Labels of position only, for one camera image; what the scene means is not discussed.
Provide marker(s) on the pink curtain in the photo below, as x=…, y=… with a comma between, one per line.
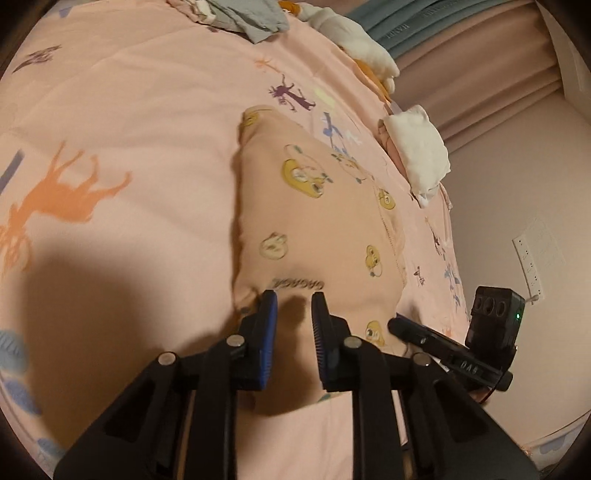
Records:
x=485, y=92

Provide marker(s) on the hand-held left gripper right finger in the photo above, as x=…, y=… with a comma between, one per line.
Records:
x=321, y=341

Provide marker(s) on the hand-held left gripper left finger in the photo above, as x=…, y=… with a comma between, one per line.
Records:
x=268, y=341

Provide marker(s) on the pink cartoon print shirt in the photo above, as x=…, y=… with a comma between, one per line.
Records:
x=300, y=230

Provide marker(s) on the pale pink garment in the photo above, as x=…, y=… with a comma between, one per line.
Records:
x=194, y=9

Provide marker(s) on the pink printed blanket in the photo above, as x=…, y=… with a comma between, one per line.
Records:
x=138, y=115

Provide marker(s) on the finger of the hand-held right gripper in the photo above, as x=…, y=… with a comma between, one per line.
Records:
x=415, y=334

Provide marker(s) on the teal curtain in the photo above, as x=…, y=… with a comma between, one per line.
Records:
x=415, y=23

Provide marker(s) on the white wall socket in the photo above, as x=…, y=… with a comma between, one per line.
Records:
x=538, y=258

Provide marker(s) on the white folded clothes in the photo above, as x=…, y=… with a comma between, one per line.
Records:
x=420, y=152

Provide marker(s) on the grey-blue garment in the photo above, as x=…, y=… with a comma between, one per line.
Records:
x=251, y=16

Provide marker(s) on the white goose plush toy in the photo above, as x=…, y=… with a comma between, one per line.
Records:
x=364, y=50

